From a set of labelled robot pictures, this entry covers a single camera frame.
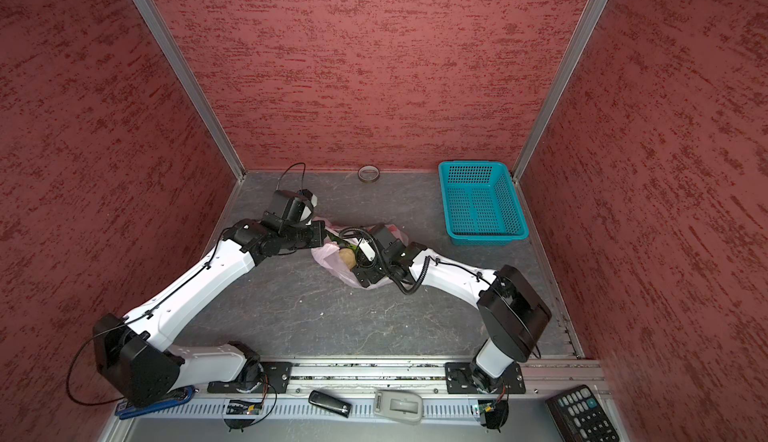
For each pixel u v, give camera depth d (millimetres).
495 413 705
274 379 739
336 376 758
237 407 728
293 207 598
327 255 705
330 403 689
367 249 754
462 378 740
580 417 677
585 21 789
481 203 1131
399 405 685
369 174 1217
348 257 917
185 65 893
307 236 686
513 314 436
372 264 757
